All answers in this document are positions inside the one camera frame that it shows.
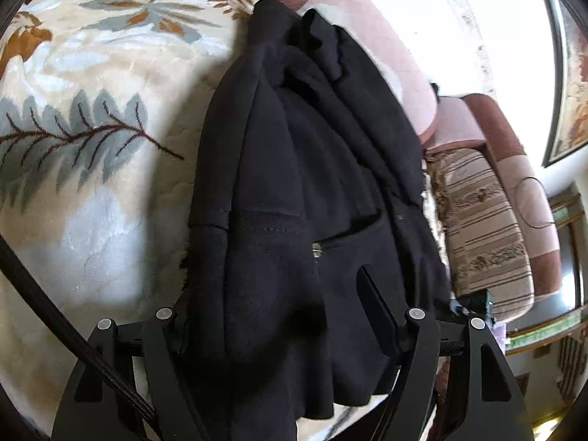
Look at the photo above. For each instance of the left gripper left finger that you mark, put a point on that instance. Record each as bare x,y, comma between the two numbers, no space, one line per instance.
92,410

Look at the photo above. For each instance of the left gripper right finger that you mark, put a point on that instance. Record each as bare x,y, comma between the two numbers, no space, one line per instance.
450,374

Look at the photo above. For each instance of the black coat with fur collar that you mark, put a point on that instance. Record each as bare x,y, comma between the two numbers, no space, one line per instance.
308,171

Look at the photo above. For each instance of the striped beige cushion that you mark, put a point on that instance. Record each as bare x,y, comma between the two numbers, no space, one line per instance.
485,245

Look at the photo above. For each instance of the pink headboard cushion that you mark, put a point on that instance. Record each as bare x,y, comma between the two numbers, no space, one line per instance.
476,121

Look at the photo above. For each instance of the leaf pattern plush blanket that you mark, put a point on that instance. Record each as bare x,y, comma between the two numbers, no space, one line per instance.
102,107

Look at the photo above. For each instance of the long pink bolster pillow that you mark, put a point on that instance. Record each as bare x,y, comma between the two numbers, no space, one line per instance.
367,25

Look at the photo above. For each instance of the framed wall picture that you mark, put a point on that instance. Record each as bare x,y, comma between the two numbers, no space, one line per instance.
568,131

